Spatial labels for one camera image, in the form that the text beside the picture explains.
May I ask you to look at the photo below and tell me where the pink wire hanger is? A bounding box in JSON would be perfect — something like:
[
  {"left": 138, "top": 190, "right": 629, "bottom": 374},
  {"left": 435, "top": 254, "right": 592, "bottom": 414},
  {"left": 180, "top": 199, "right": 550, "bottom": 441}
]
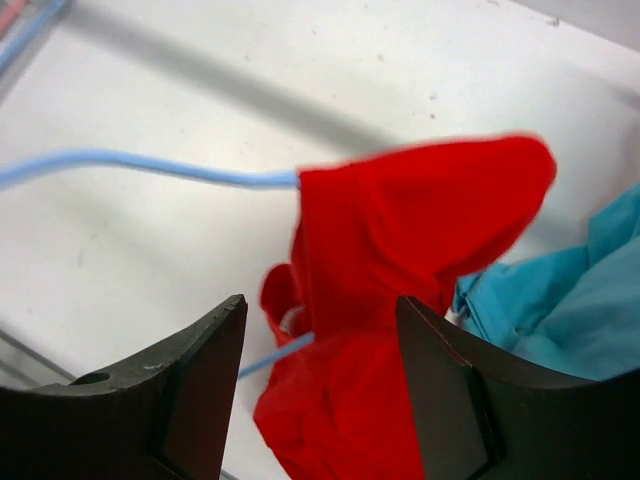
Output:
[{"left": 0, "top": 0, "right": 28, "bottom": 31}]

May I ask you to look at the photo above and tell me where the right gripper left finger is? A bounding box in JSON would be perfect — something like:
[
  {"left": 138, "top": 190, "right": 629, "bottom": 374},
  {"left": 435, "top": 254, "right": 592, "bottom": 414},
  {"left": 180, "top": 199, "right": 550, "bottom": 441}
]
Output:
[{"left": 1, "top": 295, "right": 247, "bottom": 479}]

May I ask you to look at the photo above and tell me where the red t shirt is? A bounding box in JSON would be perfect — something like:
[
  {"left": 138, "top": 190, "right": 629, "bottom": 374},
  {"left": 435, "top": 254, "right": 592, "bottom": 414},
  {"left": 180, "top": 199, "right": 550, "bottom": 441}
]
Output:
[{"left": 254, "top": 135, "right": 556, "bottom": 479}]

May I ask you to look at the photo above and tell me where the light blue t shirt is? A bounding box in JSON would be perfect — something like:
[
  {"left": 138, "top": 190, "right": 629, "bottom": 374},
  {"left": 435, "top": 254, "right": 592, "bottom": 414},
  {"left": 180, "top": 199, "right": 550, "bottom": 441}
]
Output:
[{"left": 449, "top": 187, "right": 639, "bottom": 380}]

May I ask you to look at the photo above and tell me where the blue wire hanger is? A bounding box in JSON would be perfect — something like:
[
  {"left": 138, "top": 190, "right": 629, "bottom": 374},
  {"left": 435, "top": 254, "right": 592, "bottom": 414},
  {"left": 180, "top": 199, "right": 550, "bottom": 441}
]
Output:
[
  {"left": 1, "top": 0, "right": 68, "bottom": 74},
  {"left": 1, "top": 149, "right": 299, "bottom": 379}
]

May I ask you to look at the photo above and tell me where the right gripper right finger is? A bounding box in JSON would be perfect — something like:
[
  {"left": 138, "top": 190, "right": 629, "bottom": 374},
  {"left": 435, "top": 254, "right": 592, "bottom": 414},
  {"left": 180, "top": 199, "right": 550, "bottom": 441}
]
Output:
[{"left": 396, "top": 297, "right": 639, "bottom": 479}]

